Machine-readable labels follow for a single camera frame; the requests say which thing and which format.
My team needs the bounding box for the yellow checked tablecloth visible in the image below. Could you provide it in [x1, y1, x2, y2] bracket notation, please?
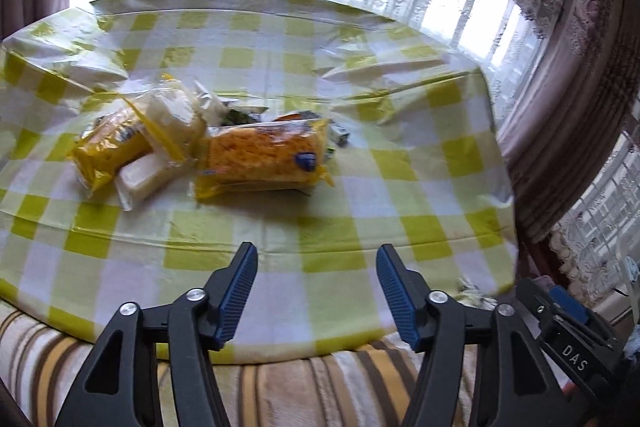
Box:
[0, 0, 519, 365]

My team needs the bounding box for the dark brown wooden furniture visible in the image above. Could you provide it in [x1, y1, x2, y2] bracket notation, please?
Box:
[515, 232, 557, 290]

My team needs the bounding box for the white bar snack packet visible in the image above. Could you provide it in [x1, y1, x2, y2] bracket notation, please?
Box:
[116, 151, 177, 212]

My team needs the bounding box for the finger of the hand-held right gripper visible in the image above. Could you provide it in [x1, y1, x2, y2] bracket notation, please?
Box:
[547, 286, 626, 350]
[515, 278, 618, 390]

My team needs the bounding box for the large orange noodle snack packet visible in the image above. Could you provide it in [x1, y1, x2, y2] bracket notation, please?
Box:
[192, 116, 335, 204]

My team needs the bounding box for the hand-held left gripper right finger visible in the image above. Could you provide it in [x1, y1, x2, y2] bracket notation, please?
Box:
[376, 243, 586, 427]

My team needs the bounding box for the clear pale yellow snack packet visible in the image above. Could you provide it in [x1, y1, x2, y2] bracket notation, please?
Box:
[122, 78, 209, 164]

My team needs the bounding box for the small white snack packet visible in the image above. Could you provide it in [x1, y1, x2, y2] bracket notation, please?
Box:
[192, 82, 232, 128]

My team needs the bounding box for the striped blue white snack packet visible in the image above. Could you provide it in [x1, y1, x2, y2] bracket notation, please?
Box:
[327, 122, 354, 148]

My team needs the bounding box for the dark green snack packet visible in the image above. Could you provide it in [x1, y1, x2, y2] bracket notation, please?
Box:
[220, 103, 269, 128]

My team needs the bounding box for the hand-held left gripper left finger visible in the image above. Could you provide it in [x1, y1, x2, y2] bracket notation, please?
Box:
[54, 241, 259, 427]

